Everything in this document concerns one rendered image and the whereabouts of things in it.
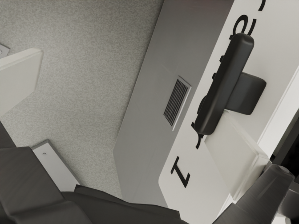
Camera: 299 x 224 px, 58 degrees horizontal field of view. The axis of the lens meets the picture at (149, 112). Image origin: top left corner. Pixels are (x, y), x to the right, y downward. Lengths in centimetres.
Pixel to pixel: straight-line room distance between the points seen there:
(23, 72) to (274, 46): 17
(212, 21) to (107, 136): 76
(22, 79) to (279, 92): 16
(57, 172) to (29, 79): 110
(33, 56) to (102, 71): 94
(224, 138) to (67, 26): 94
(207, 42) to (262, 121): 45
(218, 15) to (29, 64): 51
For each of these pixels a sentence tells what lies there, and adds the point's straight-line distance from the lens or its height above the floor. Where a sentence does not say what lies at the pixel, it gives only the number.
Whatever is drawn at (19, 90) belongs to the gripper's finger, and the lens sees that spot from 17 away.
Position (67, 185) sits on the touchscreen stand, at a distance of 132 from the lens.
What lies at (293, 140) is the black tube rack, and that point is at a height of 87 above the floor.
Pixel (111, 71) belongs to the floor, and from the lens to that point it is 111.
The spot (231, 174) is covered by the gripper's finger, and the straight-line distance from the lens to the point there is 16.
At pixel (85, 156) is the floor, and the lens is 127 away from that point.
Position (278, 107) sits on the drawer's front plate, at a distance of 20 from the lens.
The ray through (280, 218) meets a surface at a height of 89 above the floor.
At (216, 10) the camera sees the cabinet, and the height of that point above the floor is 49.
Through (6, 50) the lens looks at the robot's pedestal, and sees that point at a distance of 110.
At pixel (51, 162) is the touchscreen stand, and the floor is 3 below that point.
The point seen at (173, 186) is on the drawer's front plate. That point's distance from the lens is 29.
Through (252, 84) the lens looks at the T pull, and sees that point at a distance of 20.
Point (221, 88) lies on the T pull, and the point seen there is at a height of 91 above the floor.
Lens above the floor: 107
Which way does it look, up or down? 62 degrees down
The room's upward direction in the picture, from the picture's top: 150 degrees clockwise
